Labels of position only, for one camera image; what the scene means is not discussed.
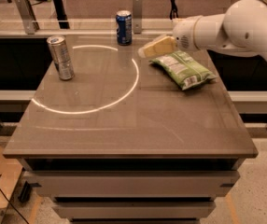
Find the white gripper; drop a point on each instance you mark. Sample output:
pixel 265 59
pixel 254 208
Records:
pixel 184 34

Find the blue pepsi can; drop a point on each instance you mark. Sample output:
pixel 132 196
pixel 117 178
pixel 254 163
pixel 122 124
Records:
pixel 124 27

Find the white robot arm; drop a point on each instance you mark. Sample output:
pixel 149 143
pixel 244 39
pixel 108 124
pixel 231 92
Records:
pixel 240 31

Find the silver energy drink can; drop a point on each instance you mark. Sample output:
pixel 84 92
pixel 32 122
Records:
pixel 60 56

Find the green chip bag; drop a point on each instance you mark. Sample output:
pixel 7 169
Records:
pixel 184 70

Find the black desk leg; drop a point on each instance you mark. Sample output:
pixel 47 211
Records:
pixel 61 16

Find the grey drawer cabinet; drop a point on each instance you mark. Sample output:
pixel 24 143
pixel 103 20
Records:
pixel 132 196

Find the middle metal rail bracket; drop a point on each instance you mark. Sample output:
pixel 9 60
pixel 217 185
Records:
pixel 137 16

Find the metal rail bracket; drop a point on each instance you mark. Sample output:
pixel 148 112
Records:
pixel 137 16
pixel 27 16

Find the left metal rail bracket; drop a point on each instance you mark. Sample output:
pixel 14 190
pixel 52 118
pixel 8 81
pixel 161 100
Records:
pixel 27 16

